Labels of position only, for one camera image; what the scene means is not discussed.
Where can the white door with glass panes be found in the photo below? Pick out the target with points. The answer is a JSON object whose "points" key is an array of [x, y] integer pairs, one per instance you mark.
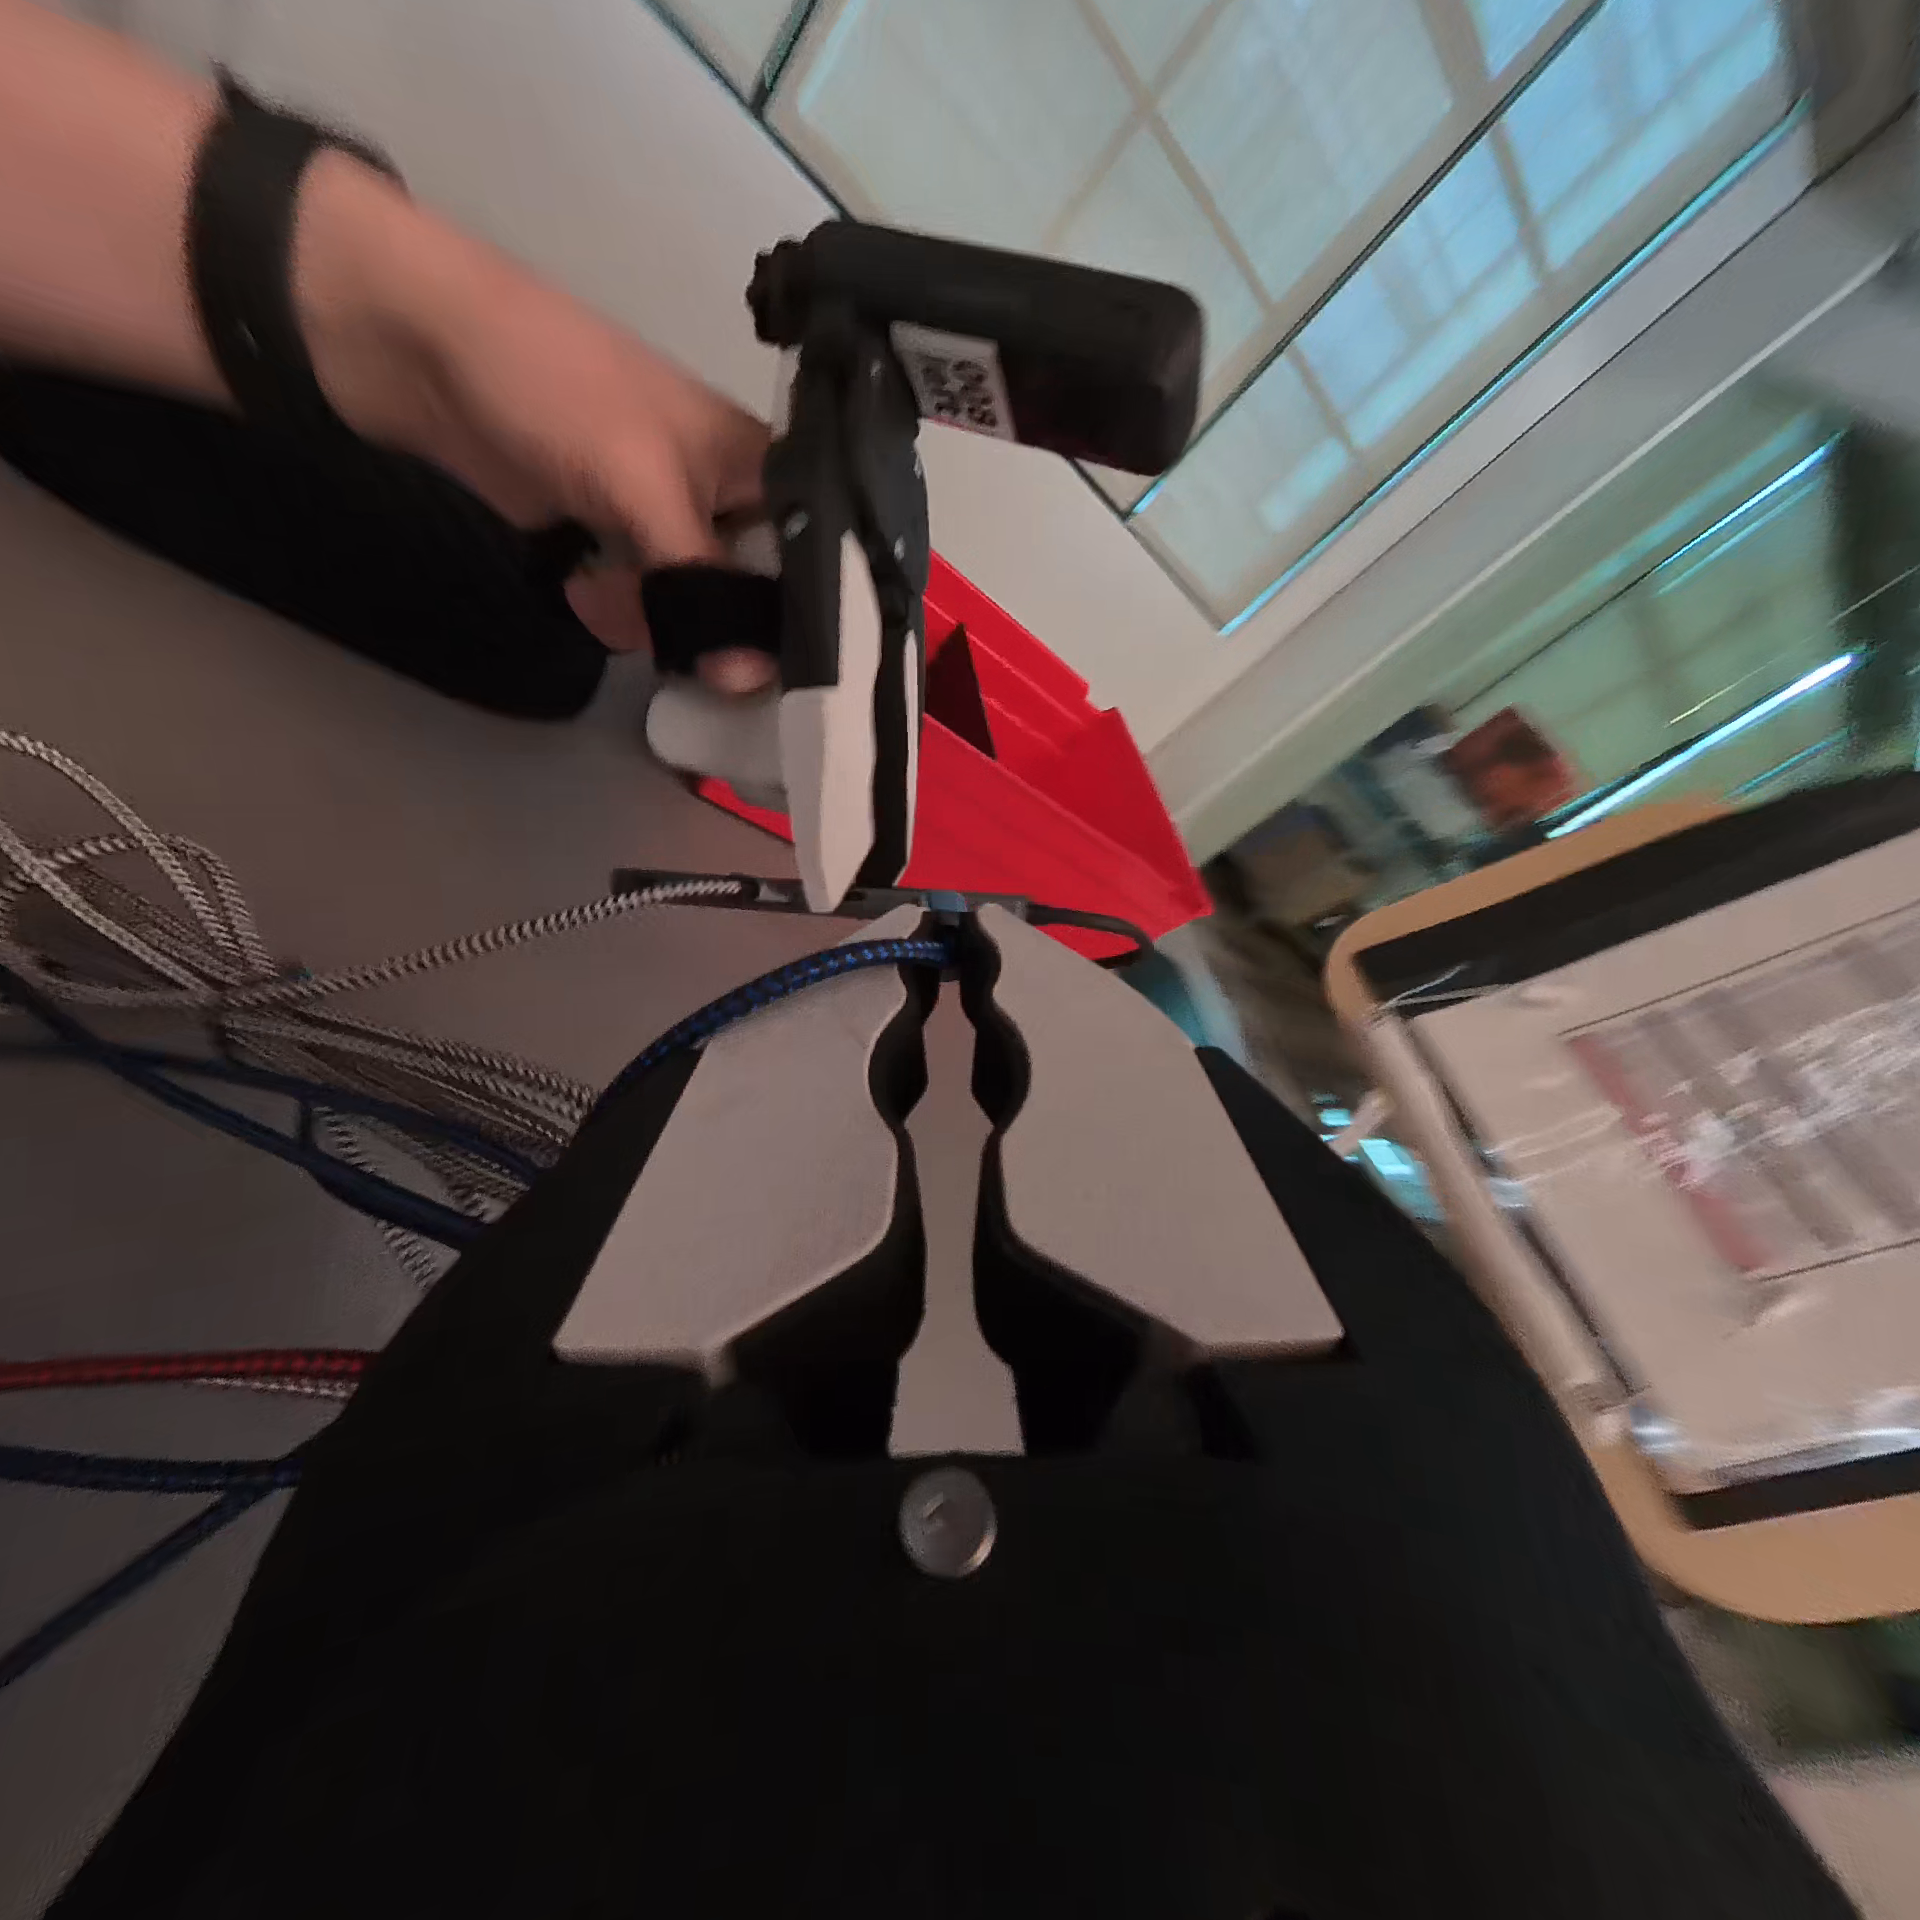
{"points": [[1348, 224]]}

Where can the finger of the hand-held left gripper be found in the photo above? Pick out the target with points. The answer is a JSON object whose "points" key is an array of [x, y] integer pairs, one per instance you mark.
{"points": [[901, 749], [832, 779]]}

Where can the red plastic bin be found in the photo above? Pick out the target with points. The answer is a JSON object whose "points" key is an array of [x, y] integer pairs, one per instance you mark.
{"points": [[1035, 810]]}

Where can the person's left forearm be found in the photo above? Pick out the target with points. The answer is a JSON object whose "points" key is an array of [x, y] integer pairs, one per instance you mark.
{"points": [[90, 195]]}

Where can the black bin divider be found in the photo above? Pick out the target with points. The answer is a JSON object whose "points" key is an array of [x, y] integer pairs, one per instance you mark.
{"points": [[960, 705]]}

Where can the black wrist band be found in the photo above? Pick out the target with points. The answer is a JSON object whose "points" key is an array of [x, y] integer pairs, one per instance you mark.
{"points": [[248, 255]]}

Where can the red wall picture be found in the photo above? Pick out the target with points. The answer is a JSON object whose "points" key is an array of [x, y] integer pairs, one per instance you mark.
{"points": [[1507, 772]]}

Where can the wood framed display on stand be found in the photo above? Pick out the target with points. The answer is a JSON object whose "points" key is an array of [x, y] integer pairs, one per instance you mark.
{"points": [[1651, 1124]]}

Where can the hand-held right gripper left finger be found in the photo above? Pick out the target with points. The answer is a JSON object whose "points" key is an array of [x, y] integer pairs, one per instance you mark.
{"points": [[749, 1201]]}

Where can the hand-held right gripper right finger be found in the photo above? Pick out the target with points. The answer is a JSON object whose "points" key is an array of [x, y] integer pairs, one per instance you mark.
{"points": [[1140, 1201]]}

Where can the person's left hand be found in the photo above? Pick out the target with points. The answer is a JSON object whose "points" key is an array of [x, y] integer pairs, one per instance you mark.
{"points": [[509, 376]]}

